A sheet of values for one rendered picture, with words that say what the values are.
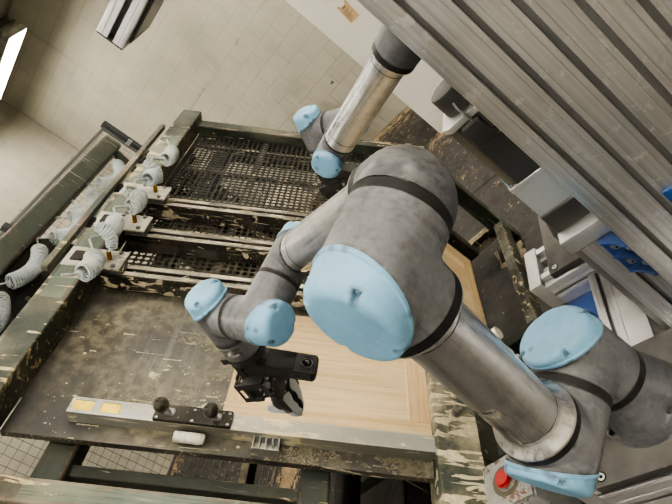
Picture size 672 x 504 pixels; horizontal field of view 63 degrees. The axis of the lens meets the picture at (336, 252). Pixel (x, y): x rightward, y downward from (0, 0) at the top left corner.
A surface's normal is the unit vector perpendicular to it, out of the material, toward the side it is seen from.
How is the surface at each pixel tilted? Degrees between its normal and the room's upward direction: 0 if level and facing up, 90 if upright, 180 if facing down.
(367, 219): 36
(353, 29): 90
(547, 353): 7
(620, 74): 90
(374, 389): 57
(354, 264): 42
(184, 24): 90
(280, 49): 90
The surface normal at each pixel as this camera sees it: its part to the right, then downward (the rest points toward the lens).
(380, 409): 0.10, -0.82
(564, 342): -0.72, -0.65
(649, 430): -0.24, 0.33
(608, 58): -0.15, 0.65
